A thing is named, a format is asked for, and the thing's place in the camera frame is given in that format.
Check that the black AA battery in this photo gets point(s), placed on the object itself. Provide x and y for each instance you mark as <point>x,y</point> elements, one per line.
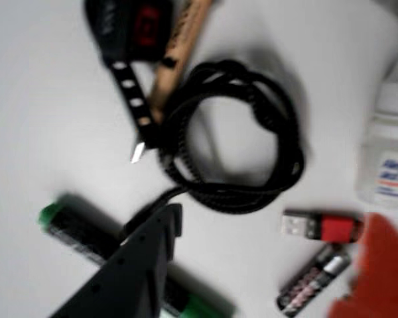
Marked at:
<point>305,288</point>

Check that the wooden ballpoint pen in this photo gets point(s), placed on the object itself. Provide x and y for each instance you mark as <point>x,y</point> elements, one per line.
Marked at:
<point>175,59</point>

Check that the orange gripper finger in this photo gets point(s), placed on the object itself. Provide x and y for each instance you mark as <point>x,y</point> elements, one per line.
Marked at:
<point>384,271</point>

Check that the black marker green caps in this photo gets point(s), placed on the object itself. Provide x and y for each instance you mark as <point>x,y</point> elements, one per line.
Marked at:
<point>73,232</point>

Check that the white eye drop bottle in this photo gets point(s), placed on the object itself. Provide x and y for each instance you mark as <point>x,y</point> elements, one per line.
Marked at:
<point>388,145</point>

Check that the black bike light red lens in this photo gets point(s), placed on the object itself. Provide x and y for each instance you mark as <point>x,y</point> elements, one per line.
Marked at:
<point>119,30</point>

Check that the red black USB plug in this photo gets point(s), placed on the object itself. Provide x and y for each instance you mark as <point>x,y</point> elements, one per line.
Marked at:
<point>335,228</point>

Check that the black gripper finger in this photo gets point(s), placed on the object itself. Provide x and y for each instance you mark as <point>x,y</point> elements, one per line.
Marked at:
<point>129,281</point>

